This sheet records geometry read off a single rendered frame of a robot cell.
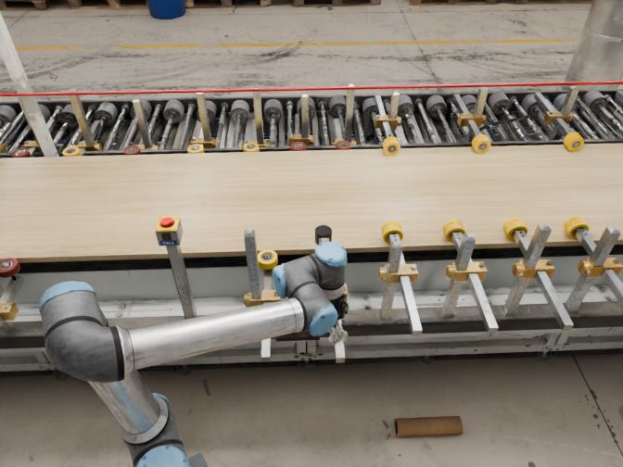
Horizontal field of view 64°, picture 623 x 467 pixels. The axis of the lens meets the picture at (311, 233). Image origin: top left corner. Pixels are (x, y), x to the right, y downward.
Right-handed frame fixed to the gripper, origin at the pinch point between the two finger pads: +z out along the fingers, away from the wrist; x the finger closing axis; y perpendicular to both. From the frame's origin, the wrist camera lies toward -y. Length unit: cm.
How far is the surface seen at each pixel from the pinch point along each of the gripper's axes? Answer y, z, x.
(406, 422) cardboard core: 27, 84, 33
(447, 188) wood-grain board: 0, 1, 99
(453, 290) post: 28, 6, 47
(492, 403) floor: 56, 91, 71
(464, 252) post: 27, -14, 47
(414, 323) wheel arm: 25.3, -3.8, 16.7
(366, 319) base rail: 2.6, 22.1, 27.8
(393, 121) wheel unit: -45, -5, 128
